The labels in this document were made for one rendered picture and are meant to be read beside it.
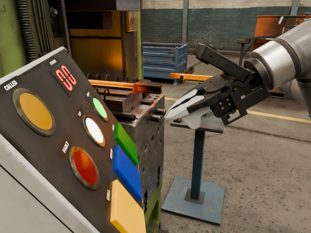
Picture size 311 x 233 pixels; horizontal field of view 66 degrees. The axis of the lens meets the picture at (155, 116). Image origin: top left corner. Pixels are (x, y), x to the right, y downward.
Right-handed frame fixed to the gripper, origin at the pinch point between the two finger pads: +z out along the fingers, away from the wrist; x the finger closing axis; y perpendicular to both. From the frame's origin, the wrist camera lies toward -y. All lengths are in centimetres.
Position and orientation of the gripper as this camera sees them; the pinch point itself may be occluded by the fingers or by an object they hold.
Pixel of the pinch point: (168, 113)
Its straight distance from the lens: 50.2
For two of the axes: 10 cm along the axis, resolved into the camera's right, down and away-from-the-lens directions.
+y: 4.9, 7.8, 3.9
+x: -1.2, -3.8, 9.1
